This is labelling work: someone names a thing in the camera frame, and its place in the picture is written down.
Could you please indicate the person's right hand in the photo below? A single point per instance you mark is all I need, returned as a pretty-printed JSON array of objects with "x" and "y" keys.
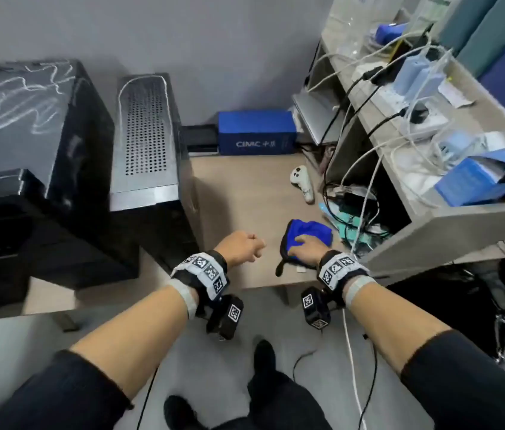
[{"x": 308, "y": 250}]

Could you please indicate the person's left hand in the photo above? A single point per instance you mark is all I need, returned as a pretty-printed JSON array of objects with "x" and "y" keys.
[{"x": 241, "y": 248}]

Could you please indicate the grey cleaning cloth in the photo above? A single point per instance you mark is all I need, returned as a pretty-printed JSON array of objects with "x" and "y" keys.
[{"x": 311, "y": 228}]

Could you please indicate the slim black vented computer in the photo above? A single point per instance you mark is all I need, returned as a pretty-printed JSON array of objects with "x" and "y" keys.
[{"x": 145, "y": 129}]

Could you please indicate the black Lenovo tower case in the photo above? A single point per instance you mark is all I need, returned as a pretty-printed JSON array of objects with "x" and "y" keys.
[{"x": 33, "y": 129}]

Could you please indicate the person's left forearm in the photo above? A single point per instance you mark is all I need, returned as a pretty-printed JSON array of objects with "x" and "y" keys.
[{"x": 122, "y": 335}]

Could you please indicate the person's right forearm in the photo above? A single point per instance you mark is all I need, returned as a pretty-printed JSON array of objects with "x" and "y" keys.
[{"x": 396, "y": 322}]

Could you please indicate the person's right shoe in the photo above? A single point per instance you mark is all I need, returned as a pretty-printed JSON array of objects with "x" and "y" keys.
[{"x": 263, "y": 356}]

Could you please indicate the person's shoe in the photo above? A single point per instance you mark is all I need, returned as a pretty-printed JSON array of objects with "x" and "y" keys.
[
  {"x": 181, "y": 414},
  {"x": 263, "y": 356}
]

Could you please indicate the person's legs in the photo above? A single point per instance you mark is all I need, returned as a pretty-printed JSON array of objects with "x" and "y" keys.
[{"x": 279, "y": 403}]

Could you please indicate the person's left shoe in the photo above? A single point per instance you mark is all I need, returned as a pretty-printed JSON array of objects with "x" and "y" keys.
[{"x": 181, "y": 414}]

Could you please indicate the right wrist marker band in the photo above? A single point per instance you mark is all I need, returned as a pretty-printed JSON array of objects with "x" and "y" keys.
[{"x": 340, "y": 268}]

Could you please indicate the wrist marker band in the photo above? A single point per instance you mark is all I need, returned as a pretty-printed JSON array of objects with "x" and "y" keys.
[
  {"x": 340, "y": 268},
  {"x": 207, "y": 270}
]

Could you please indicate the left wrist marker band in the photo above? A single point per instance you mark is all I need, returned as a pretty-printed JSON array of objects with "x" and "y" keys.
[{"x": 207, "y": 270}]

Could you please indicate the teal packet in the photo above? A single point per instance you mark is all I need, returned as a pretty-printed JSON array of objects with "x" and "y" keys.
[{"x": 342, "y": 219}]

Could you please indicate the white handheld controller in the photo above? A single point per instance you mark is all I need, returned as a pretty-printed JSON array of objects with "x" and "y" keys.
[{"x": 302, "y": 181}]

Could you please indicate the blue rectangular box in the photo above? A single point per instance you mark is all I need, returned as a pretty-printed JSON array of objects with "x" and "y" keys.
[{"x": 257, "y": 132}]

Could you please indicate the small black box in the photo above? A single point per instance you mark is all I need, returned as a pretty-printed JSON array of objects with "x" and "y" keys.
[{"x": 198, "y": 137}]

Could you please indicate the silver laptop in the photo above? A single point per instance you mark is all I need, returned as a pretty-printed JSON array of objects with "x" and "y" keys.
[{"x": 315, "y": 116}]

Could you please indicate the open blue carton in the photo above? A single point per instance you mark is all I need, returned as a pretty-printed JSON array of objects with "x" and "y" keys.
[{"x": 472, "y": 179}]

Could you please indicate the white power strip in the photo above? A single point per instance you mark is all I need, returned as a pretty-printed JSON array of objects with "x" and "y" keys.
[{"x": 436, "y": 125}]

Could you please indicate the light blue charger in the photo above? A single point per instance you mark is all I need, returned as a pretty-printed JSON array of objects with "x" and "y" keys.
[
  {"x": 429, "y": 85},
  {"x": 456, "y": 145},
  {"x": 409, "y": 73}
]

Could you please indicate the white paper slip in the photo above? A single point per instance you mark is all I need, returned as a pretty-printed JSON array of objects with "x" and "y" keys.
[{"x": 456, "y": 94}]

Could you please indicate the white charger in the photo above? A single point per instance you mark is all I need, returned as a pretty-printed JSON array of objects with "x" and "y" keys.
[{"x": 494, "y": 141}]

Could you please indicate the small blue gadget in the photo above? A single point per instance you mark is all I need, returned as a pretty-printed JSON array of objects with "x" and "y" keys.
[{"x": 389, "y": 33}]

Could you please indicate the clear bottle red label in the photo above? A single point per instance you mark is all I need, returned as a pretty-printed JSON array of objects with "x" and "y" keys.
[{"x": 360, "y": 17}]

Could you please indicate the clear bottle green label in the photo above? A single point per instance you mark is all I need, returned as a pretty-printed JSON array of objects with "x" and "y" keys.
[{"x": 432, "y": 13}]

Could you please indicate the teal partition panel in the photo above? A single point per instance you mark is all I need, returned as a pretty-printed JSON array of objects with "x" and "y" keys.
[{"x": 494, "y": 22}]

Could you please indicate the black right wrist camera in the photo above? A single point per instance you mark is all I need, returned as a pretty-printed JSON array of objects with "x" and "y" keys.
[{"x": 315, "y": 306}]

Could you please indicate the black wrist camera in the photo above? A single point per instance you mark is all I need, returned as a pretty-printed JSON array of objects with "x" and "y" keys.
[
  {"x": 225, "y": 317},
  {"x": 315, "y": 306}
]

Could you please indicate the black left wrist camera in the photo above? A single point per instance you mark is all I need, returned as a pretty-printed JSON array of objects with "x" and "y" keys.
[{"x": 225, "y": 317}]

